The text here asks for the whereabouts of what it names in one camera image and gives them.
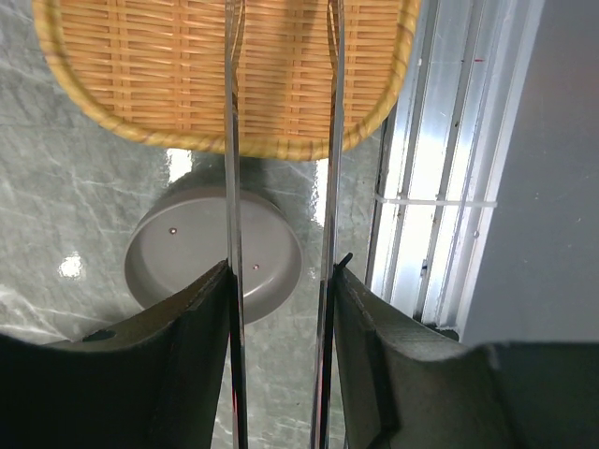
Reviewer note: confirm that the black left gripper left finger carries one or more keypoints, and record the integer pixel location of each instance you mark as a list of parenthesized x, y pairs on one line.
[(150, 381)]

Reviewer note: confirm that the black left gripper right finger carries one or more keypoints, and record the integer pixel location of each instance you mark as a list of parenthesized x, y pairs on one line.
[(407, 386)]

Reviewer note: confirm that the metal food tongs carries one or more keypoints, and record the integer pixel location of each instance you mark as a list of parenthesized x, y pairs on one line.
[(319, 437)]

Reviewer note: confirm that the grey container lid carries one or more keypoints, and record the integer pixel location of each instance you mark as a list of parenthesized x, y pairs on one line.
[(184, 235)]

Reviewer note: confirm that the woven bamboo tray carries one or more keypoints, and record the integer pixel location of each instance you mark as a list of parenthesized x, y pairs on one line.
[(157, 72)]

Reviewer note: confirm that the aluminium table edge rail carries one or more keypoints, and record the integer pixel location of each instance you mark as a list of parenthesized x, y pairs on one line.
[(442, 153)]

